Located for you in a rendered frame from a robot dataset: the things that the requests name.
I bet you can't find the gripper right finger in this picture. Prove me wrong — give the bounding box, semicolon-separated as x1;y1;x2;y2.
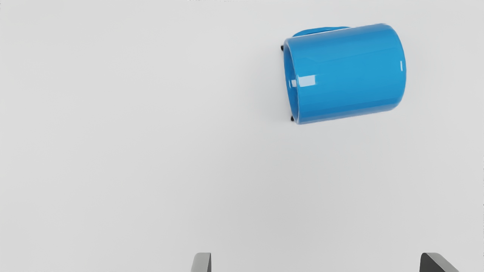
420;252;460;272

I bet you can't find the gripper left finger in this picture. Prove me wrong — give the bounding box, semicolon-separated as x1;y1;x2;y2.
191;252;212;272

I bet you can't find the blue glossy mug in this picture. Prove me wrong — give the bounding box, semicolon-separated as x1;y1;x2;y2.
281;23;407;125

